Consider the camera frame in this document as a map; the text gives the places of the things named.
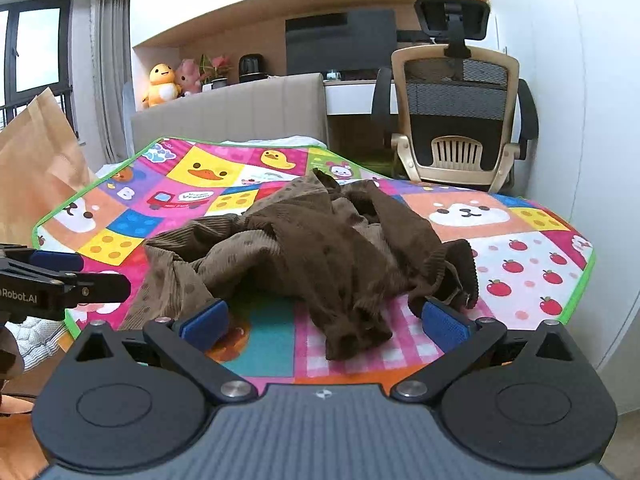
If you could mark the colourful cartoon printed blanket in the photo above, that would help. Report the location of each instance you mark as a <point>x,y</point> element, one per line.
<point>525,270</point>

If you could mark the pink plush toy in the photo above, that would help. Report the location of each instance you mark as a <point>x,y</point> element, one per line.
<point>189,77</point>

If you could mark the white desk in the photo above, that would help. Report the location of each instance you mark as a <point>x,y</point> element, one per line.
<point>350,97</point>

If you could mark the beige mesh office chair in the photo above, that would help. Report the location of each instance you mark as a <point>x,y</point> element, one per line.
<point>450,95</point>

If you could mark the yellow duck plush toy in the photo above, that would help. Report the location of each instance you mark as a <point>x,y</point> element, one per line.
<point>161,85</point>

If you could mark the potted plant with red leaves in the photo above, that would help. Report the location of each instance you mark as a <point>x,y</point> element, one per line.
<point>217,66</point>

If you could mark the grey curtain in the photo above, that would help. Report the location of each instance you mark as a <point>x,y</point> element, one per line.
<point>110,75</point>

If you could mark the beige padded bed headboard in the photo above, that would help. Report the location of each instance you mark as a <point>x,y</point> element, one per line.
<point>225,110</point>

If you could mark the white quilted cover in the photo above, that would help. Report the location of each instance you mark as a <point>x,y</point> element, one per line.
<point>35,336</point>

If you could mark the black computer monitor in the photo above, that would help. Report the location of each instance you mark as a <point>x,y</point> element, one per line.
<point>340,45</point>

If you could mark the brown dotted knit cardigan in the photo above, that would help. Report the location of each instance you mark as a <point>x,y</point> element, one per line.
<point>325,260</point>

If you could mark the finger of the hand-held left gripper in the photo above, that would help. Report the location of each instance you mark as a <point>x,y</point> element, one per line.
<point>102,287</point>
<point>55,261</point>

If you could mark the white bed sheet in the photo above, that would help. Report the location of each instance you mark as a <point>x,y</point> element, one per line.
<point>280,141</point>

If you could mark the brown paper bag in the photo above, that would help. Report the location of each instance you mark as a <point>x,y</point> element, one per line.
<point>35,160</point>

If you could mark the window with black frame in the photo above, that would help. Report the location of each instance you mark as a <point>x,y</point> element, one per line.
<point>37,50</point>

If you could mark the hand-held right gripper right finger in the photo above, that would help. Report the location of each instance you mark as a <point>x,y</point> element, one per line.
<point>447,325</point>

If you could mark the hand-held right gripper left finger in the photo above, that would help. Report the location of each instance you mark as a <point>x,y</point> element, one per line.
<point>205,324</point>

